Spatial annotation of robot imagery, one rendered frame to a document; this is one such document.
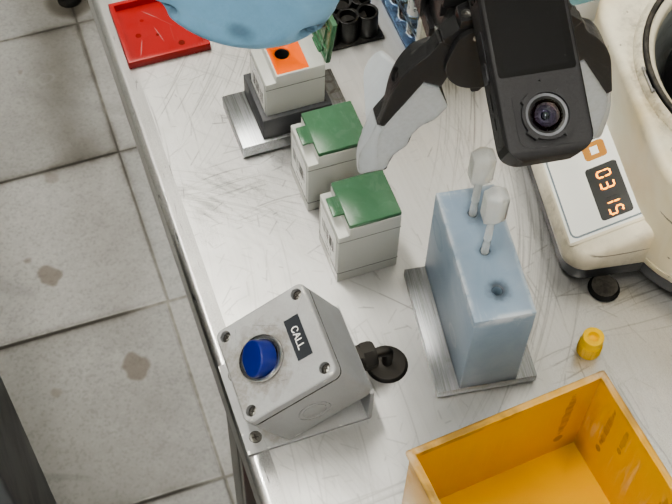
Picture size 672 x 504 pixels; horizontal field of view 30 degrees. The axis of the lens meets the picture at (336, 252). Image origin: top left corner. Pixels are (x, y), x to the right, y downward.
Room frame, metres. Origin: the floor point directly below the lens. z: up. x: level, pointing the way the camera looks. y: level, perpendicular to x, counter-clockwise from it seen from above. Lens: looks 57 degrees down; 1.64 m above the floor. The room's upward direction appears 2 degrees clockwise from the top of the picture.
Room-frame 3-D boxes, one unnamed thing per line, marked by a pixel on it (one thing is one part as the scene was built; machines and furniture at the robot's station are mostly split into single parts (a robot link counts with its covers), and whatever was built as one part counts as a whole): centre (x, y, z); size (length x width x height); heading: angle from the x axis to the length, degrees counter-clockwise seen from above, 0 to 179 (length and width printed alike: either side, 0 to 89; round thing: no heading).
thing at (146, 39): (0.71, 0.15, 0.88); 0.07 x 0.07 x 0.01; 21
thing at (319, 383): (0.39, 0.01, 0.92); 0.13 x 0.07 x 0.08; 111
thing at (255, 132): (0.62, 0.04, 0.89); 0.09 x 0.05 x 0.04; 112
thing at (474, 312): (0.44, -0.09, 0.92); 0.10 x 0.07 x 0.10; 13
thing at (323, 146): (0.56, 0.01, 0.91); 0.05 x 0.04 x 0.07; 111
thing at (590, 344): (0.43, -0.18, 0.89); 0.02 x 0.02 x 0.02
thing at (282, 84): (0.62, 0.04, 0.92); 0.05 x 0.04 x 0.06; 112
